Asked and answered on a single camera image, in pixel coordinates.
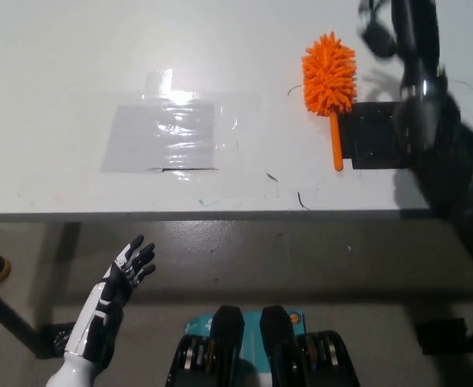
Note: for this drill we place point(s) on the orange microfibre telescopic duster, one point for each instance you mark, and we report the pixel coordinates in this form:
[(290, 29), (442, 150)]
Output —
[(329, 76)]

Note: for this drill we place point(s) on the black diagonal table brace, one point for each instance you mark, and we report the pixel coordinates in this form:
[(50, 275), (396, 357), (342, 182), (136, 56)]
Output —
[(8, 318)]

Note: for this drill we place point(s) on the grey clear tape patch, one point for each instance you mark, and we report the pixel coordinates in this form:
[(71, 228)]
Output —
[(159, 137)]

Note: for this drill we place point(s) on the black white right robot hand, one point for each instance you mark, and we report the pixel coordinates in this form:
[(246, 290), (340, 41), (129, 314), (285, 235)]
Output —
[(409, 32)]

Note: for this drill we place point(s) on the grey table leg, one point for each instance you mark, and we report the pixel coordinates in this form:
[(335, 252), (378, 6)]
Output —
[(62, 274)]

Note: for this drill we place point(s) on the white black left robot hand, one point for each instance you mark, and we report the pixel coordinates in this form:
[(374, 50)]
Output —
[(107, 298)]

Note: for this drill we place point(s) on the black table foot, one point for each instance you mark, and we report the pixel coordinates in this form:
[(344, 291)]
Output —
[(441, 336)]

